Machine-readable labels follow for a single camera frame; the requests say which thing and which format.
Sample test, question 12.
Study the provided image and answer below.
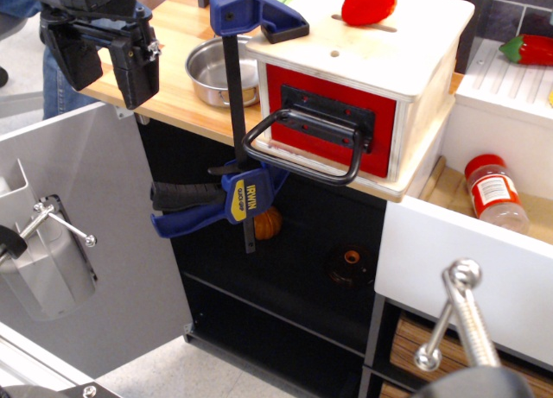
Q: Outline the person in blue jeans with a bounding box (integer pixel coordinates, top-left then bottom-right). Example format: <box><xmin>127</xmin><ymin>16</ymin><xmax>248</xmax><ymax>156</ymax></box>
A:
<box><xmin>0</xmin><ymin>0</ymin><xmax>104</xmax><ymax>121</ymax></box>

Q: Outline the stainless steel pot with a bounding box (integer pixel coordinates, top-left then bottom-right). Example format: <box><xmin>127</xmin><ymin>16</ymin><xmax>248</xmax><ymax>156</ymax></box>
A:
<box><xmin>185</xmin><ymin>35</ymin><xmax>259</xmax><ymax>108</ymax></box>

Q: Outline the white dish drying rack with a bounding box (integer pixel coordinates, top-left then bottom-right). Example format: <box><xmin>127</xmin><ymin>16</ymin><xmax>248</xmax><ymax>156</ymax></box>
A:
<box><xmin>456</xmin><ymin>40</ymin><xmax>552</xmax><ymax>130</ymax></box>

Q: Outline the red lid spice jar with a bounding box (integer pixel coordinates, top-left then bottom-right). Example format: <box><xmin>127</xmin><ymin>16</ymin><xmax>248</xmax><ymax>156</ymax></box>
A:
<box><xmin>464</xmin><ymin>154</ymin><xmax>530</xmax><ymax>234</ymax></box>

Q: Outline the silver clamp screw left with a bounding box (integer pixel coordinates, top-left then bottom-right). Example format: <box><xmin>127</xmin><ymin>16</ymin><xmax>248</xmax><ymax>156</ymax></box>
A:
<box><xmin>0</xmin><ymin>201</ymin><xmax>98</xmax><ymax>268</ymax></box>

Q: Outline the blue Irwin bar clamp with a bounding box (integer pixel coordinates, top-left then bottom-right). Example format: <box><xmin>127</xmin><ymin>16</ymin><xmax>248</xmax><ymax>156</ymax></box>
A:
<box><xmin>151</xmin><ymin>0</ymin><xmax>309</xmax><ymax>253</ymax></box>

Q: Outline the white open drawer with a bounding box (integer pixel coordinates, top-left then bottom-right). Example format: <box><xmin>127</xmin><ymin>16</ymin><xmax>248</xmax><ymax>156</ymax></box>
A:
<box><xmin>375</xmin><ymin>105</ymin><xmax>552</xmax><ymax>368</ymax></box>

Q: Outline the white wooden box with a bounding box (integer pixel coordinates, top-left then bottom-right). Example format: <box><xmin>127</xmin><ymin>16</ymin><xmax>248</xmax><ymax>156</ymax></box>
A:
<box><xmin>246</xmin><ymin>0</ymin><xmax>474</xmax><ymax>193</ymax></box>

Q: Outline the woven bamboo basket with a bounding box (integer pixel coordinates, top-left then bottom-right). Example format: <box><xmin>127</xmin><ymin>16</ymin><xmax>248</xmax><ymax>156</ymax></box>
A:
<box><xmin>390</xmin><ymin>312</ymin><xmax>552</xmax><ymax>398</ymax></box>

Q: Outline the red toy chili pepper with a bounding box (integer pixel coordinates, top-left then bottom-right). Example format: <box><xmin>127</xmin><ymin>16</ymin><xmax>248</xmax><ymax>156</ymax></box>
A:
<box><xmin>499</xmin><ymin>35</ymin><xmax>552</xmax><ymax>66</ymax></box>

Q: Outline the silver clamp screw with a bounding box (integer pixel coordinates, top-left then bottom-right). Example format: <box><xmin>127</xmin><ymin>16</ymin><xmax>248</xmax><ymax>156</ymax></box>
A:
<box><xmin>0</xmin><ymin>201</ymin><xmax>98</xmax><ymax>268</ymax></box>
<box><xmin>414</xmin><ymin>258</ymin><xmax>501</xmax><ymax>372</ymax></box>

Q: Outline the grey open cabinet door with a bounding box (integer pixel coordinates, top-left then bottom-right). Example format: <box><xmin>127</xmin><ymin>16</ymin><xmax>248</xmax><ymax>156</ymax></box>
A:
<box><xmin>1</xmin><ymin>104</ymin><xmax>190</xmax><ymax>376</ymax></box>

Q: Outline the dark round bottle object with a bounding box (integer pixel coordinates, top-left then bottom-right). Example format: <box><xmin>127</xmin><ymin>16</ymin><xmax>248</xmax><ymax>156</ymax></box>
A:
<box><xmin>324</xmin><ymin>244</ymin><xmax>378</xmax><ymax>288</ymax></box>

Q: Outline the red drawer front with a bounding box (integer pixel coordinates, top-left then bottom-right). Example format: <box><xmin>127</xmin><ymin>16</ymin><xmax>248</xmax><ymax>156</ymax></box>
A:
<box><xmin>266</xmin><ymin>65</ymin><xmax>397</xmax><ymax>178</ymax></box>

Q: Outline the black cabinet shelf frame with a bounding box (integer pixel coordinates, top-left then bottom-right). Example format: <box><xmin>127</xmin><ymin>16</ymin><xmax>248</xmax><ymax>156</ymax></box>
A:
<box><xmin>137</xmin><ymin>117</ymin><xmax>390</xmax><ymax>398</ymax></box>

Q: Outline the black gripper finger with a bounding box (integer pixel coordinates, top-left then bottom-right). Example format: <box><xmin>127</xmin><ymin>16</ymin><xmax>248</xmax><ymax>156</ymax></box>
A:
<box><xmin>108</xmin><ymin>24</ymin><xmax>160</xmax><ymax>110</ymax></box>
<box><xmin>45</xmin><ymin>26</ymin><xmax>103</xmax><ymax>92</ymax></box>

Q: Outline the black metal drawer handle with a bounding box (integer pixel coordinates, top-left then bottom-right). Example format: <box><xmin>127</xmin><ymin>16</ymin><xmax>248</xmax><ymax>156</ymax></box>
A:
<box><xmin>242</xmin><ymin>85</ymin><xmax>376</xmax><ymax>186</ymax></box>

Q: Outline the red toy bell pepper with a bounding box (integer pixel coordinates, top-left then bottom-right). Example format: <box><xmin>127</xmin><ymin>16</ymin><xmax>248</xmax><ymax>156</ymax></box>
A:
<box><xmin>341</xmin><ymin>0</ymin><xmax>397</xmax><ymax>26</ymax></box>

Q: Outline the small orange toy pumpkin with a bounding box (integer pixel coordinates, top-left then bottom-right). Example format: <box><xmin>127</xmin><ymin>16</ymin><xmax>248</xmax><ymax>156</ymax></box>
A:
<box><xmin>254</xmin><ymin>206</ymin><xmax>283</xmax><ymax>240</ymax></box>

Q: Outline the silver clamp screw right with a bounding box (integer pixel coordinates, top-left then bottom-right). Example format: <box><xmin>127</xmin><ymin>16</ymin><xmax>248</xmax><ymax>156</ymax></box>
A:
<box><xmin>414</xmin><ymin>258</ymin><xmax>501</xmax><ymax>372</ymax></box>

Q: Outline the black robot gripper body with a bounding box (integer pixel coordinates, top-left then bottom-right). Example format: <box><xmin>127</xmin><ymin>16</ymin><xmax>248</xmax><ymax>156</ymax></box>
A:
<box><xmin>37</xmin><ymin>0</ymin><xmax>159</xmax><ymax>53</ymax></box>

